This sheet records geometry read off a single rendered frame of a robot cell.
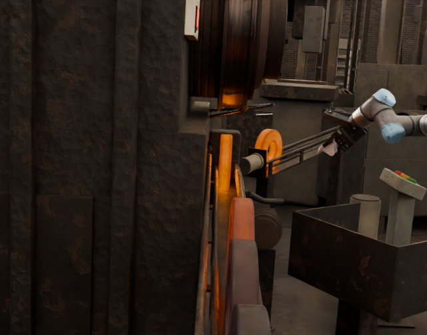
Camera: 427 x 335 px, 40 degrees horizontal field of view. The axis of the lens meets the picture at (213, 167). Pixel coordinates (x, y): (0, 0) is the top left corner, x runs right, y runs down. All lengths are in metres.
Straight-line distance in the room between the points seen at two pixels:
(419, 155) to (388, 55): 6.72
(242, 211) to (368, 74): 5.31
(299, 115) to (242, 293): 3.61
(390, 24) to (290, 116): 6.45
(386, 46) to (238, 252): 9.87
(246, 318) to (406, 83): 5.15
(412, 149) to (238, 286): 3.23
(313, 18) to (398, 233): 1.99
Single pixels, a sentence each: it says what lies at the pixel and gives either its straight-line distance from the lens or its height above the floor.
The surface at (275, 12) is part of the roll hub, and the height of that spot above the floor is 1.14.
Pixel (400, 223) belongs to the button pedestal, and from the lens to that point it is 2.47.
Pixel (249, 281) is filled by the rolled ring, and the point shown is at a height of 0.75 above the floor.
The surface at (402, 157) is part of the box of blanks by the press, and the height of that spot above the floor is 0.50.
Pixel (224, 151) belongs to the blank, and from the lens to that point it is 1.59.
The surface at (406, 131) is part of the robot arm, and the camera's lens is 2.18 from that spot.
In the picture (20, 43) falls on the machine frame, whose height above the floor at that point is 1.03.
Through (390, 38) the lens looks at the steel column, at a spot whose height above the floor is 1.59.
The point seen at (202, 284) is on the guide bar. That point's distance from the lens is 0.84.
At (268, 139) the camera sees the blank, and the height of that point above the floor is 0.75.
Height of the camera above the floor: 1.01
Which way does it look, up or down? 10 degrees down
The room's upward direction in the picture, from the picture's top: 3 degrees clockwise
